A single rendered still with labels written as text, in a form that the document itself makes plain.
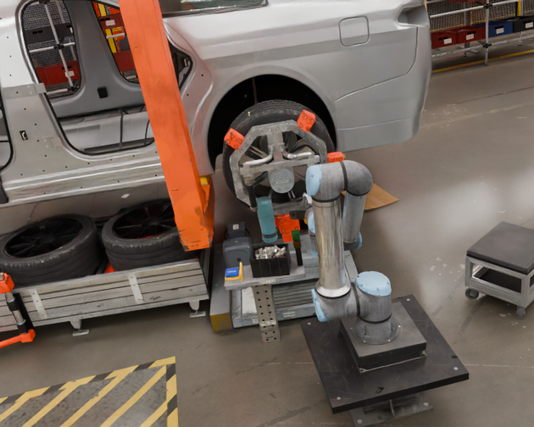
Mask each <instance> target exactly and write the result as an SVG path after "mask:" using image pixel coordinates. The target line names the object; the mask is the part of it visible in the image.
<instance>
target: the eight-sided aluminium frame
mask: <svg viewBox="0 0 534 427"><path fill-rule="evenodd" d="M277 129H278V130H277ZM289 130H292V131H293V132H295V133H296V134H298V135H299V136H301V137H302V138H307V139H309V140H311V141H312V142H313V144H314V145H315V147H317V148H318V149H319V153H320V164H328V159H327V152H326V151H327V150H326V145H325V142H324V141H322V140H321V139H320V138H319V137H317V136H316V135H314V134H313V133H311V132H310V131H309V132H307V131H305V130H302V129H300V128H298V122H296V121H294V120H293V119H292V120H287V121H281V122H276V123H271V124H266V125H256V126H253V127H252V128H251V129H250V130H249V132H248V133H247V134H246V136H245V137H244V142H243V144H242V145H241V146H240V147H239V149H238V150H235V151H234V153H233V154H232V155H231V156H230V167H231V173H232V177H233V181H234V186H235V190H236V197H237V198H239V199H240V200H242V201H244V202H245V203H247V204H248V205H250V206H251V204H250V201H249V196H248V192H246V191H244V190H243V188H242V180H241V176H240V171H239V167H238V161H239V160H240V158H241V157H242V155H243V154H244V153H245V152H246V151H247V149H248V148H249V146H250V145H251V144H252V142H253V141H254V139H255V138H256V137H257V136H263V135H267V134H269V133H271V134H274V133H277V132H280V131H281V132H284V131H289ZM304 205H305V204H304V200H302V201H300V202H290V203H285V204H280V205H274V206H272V207H273V211H274V215H283V214H289V212H290V211H291V210H292V209H305V208H304ZM275 212H276V213H275Z"/></svg>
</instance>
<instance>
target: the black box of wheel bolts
mask: <svg viewBox="0 0 534 427"><path fill-rule="evenodd" d="M291 261H292V260H291V255H290V250H289V243H283V244H273V245H263V246H254V247H252V251H251V254H250V259H249V262H250V264H251V269H252V273H253V278H262V277H272V276H283V275H290V270H291Z"/></svg>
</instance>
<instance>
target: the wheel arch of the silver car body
mask: <svg viewBox="0 0 534 427"><path fill-rule="evenodd" d="M252 77H254V78H255V85H256V92H257V99H258V103H261V102H265V101H269V100H273V101H274V100H276V99H277V100H279V99H281V100H283V101H284V100H287V101H293V102H295V103H300V104H301V105H303V106H305V107H307V108H309V109H310V110H312V112H314V113H315V114H317V115H318V116H319V118H320V119H321V120H322V122H323V123H324V125H325V127H326V129H327V130H328V133H329V135H330V137H331V140H332V142H333V145H334V148H335V151H336V152H338V149H339V139H338V133H337V126H336V122H335V120H334V118H333V115H332V113H331V111H330V109H329V108H328V106H327V104H326V103H325V101H324V100H323V98H322V97H321V96H320V95H319V94H318V93H317V92H316V91H315V90H314V89H313V88H312V87H311V86H309V85H307V84H306V83H304V82H303V81H301V80H299V79H297V78H295V77H292V76H290V75H284V74H279V73H263V74H257V75H252V76H249V77H247V78H245V79H243V80H240V81H238V82H237V83H236V84H235V85H234V86H232V87H231V88H230V89H228V90H227V91H226V92H225V93H224V95H223V96H222V97H221V98H220V100H219V101H218V102H217V103H216V105H215V107H214V110H213V112H212V114H211V115H210V118H209V123H208V127H207V131H206V154H207V159H208V163H209V167H210V169H211V171H212V173H213V174H214V173H215V163H216V158H217V156H218V155H220V154H221V153H223V145H224V139H225V135H226V133H227V131H228V130H229V128H230V127H231V124H232V122H233V121H234V120H235V119H236V117H238V115H239V114H242V105H243V100H244V97H245V95H247V97H246V100H245V104H244V109H243V112H244V110H246V109H248V108H250V107H251V106H253V105H254V98H253V86H252V79H251V78H252Z"/></svg>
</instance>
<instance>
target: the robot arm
mask: <svg viewBox="0 0 534 427"><path fill-rule="evenodd" d="M372 185H373V179H372V175H371V173H370V172H369V170H368V169H367V168H365V166H363V165H362V164H360V163H357V162H354V161H350V160H343V161H340V162H334V163H328V164H317V165H314V166H310V167H309V168H308V169H307V172H306V190H307V194H308V195H306V194H305V193H304V194H303V200H304V204H305V205H304V208H305V209H292V210H291V211H290V212H289V214H290V219H306V221H307V223H308V227H309V239H310V246H311V252H312V255H313V257H315V258H318V265H319V275H320V279H319V280H318V281H317V283H316V288H314V289H312V290H311V293H312V298H313V301H314V307H315V311H316V313H317V317H318V320H319V321H320V322H326V321H329V322H330V321H332V320H338V319H347V318H352V317H357V318H356V319H355V322H354V331H355V333H356V334H357V335H358V336H359V337H360V338H362V339H364V340H367V341H385V340H387V339H389V338H391V337H392V336H394V335H395V333H396V331H397V323H396V321H395V319H394V317H393V316H392V298H391V291H392V289H391V286H390V281H389V279H388V278H387V277H386V276H385V275H383V274H381V273H378V272H374V271H370V272H363V273H361V274H359V275H358V276H357V278H356V279H355V282H350V281H349V280H348V279H347V278H346V276H345V263H344V251H348V250H356V249H359V248H361V246H362V237H361V234H360V232H359V230H360V226H361V221H362V217H363V212H364V204H365V199H366V195H367V194H368V193H369V192H370V190H371V188H372ZM341 191H346V194H345V200H344V207H343V213H342V212H341V199H340V197H341ZM309 203H313V204H309Z"/></svg>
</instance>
